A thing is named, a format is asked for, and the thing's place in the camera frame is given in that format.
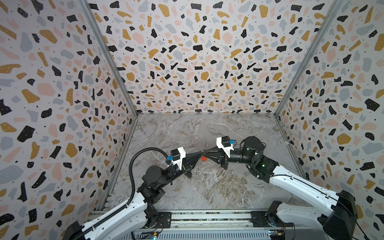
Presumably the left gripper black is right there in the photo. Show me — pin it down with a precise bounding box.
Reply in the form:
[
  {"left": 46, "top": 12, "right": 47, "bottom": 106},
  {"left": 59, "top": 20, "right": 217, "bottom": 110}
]
[{"left": 158, "top": 152, "right": 201, "bottom": 190}]

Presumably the metal keyring plate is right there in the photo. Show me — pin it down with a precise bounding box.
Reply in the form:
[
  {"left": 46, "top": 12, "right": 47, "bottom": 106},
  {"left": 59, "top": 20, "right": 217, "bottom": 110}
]
[{"left": 195, "top": 142, "right": 209, "bottom": 175}]

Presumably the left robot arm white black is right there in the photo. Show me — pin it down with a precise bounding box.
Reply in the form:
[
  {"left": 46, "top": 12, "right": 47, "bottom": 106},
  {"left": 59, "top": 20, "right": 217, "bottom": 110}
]
[{"left": 63, "top": 147, "right": 204, "bottom": 240}]

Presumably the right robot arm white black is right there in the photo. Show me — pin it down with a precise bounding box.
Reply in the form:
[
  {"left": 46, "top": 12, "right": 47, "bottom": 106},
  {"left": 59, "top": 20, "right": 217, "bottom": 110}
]
[{"left": 203, "top": 136, "right": 358, "bottom": 240}]

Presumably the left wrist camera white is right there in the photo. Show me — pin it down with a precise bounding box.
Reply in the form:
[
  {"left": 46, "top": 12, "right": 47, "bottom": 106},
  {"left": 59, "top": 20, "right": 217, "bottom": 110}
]
[{"left": 166, "top": 147, "right": 186, "bottom": 171}]

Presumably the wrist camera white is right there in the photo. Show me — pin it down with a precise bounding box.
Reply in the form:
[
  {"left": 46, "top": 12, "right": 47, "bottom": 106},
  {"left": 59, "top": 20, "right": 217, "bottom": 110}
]
[
  {"left": 216, "top": 136, "right": 236, "bottom": 158},
  {"left": 166, "top": 147, "right": 186, "bottom": 171}
]

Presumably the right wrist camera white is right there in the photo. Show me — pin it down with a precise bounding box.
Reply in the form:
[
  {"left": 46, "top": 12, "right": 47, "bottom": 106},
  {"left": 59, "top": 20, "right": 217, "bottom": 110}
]
[{"left": 216, "top": 136, "right": 236, "bottom": 158}]

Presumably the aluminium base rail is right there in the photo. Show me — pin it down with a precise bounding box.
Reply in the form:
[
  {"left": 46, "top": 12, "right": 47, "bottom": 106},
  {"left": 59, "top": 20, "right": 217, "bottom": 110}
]
[{"left": 95, "top": 210, "right": 304, "bottom": 240}]

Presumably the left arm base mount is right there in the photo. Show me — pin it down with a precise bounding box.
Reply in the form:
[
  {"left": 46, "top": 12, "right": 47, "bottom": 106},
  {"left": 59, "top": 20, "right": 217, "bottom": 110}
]
[{"left": 139, "top": 206, "right": 172, "bottom": 229}]

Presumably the perforated cable tray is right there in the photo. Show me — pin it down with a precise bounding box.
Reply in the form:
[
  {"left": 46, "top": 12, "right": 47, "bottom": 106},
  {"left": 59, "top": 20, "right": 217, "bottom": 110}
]
[{"left": 134, "top": 230, "right": 271, "bottom": 240}]

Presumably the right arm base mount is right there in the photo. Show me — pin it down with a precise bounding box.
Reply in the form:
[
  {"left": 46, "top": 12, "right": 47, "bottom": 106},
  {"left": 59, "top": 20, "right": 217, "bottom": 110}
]
[{"left": 250, "top": 201, "right": 294, "bottom": 228}]

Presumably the left black corrugated cable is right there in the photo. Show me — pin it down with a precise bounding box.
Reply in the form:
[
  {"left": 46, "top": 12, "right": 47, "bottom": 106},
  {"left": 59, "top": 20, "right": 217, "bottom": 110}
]
[{"left": 71, "top": 147, "right": 169, "bottom": 240}]

